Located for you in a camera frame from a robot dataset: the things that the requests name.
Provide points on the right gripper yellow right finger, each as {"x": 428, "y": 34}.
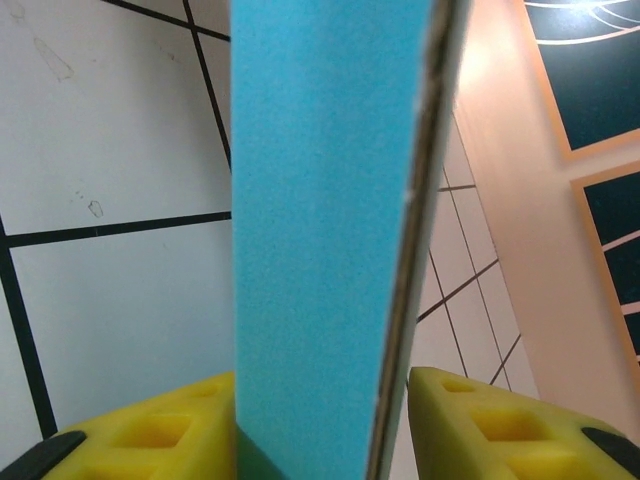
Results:
{"x": 500, "y": 440}

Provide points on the white and teal paper box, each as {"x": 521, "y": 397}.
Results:
{"x": 320, "y": 200}

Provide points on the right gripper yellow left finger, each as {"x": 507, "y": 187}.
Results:
{"x": 150, "y": 440}

